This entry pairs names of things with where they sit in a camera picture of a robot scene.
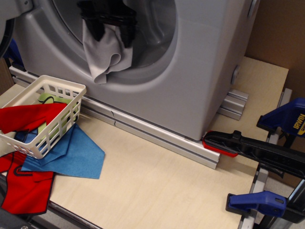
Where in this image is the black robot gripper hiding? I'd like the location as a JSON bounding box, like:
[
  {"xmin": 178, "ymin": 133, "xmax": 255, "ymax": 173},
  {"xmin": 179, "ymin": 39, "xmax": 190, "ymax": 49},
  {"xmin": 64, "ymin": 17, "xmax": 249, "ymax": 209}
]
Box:
[{"xmin": 77, "ymin": 0, "xmax": 137, "ymax": 48}]

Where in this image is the grey cloth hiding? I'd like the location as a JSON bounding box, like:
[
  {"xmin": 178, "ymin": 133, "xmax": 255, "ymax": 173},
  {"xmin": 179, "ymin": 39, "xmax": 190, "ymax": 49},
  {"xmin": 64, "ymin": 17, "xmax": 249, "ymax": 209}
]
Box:
[{"xmin": 82, "ymin": 21, "xmax": 133, "ymax": 84}]

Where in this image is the white plastic laundry basket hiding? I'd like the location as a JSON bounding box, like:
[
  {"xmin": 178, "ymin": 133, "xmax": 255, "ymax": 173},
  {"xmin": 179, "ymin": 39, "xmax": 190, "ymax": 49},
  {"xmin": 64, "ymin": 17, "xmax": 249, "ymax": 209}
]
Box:
[{"xmin": 0, "ymin": 75, "xmax": 86, "ymax": 159}]

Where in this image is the grey toy washing machine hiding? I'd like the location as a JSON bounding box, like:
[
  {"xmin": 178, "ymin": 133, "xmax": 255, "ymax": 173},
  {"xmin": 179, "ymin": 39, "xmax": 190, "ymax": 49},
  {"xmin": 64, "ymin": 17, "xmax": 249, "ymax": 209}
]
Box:
[{"xmin": 14, "ymin": 0, "xmax": 259, "ymax": 140}]

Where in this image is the light green cloth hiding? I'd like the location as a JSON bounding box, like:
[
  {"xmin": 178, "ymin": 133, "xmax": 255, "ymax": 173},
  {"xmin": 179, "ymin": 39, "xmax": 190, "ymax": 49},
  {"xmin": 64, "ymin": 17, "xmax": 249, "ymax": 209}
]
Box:
[{"xmin": 38, "ymin": 93, "xmax": 79, "ymax": 142}]

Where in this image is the blue cloth on table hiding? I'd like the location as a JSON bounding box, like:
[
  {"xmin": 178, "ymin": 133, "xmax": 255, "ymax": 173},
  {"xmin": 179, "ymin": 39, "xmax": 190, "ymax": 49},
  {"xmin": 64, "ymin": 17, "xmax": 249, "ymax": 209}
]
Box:
[{"xmin": 21, "ymin": 124, "xmax": 105, "ymax": 179}]

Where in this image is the red cloth in basket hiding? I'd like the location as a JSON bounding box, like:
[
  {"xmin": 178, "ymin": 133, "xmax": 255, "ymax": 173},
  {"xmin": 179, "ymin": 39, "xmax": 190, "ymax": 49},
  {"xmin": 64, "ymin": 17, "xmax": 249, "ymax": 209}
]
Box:
[{"xmin": 0, "ymin": 103, "xmax": 67, "ymax": 134}]

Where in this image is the short aluminium extrusion block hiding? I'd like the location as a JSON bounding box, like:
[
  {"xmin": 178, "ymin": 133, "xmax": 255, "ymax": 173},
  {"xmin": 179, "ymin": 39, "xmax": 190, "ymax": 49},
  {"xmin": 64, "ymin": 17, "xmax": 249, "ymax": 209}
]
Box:
[{"xmin": 217, "ymin": 89, "xmax": 249, "ymax": 121}]

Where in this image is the wooden table board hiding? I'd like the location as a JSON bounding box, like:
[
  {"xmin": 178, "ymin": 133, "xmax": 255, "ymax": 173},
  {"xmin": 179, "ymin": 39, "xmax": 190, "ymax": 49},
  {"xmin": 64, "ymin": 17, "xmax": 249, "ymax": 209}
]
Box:
[{"xmin": 0, "ymin": 56, "xmax": 289, "ymax": 229}]

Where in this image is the brown cardboard panel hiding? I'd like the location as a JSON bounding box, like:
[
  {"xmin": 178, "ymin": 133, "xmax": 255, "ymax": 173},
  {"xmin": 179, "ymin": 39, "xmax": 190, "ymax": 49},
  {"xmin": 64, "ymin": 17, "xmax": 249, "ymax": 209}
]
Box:
[{"xmin": 246, "ymin": 0, "xmax": 305, "ymax": 97}]

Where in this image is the red cloth with black trim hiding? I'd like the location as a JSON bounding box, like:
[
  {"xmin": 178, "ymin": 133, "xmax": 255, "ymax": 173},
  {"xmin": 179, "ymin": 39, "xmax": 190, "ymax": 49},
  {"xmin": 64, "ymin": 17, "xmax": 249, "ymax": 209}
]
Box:
[{"xmin": 0, "ymin": 151, "xmax": 55, "ymax": 216}]

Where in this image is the blue Irwin clamp upper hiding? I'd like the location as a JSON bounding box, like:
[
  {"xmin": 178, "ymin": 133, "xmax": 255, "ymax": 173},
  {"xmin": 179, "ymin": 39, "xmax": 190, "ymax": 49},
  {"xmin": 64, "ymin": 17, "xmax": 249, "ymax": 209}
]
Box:
[{"xmin": 256, "ymin": 98, "xmax": 305, "ymax": 137}]

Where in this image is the black and red clamp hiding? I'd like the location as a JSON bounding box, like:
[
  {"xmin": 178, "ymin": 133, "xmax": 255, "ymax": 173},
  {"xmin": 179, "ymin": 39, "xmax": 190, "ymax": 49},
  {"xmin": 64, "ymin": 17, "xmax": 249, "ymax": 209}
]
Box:
[{"xmin": 203, "ymin": 130, "xmax": 305, "ymax": 179}]

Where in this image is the blue clamp lower jaw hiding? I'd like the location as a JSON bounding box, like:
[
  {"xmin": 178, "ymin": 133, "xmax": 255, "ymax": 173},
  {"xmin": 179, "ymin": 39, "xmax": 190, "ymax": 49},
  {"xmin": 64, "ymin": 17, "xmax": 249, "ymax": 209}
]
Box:
[{"xmin": 225, "ymin": 191, "xmax": 287, "ymax": 218}]

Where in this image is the long aluminium extrusion rail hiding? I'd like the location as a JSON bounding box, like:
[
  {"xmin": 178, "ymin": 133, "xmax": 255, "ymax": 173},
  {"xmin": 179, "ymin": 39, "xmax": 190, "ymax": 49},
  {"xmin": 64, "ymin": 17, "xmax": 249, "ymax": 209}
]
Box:
[{"xmin": 9, "ymin": 66, "xmax": 221, "ymax": 170}]

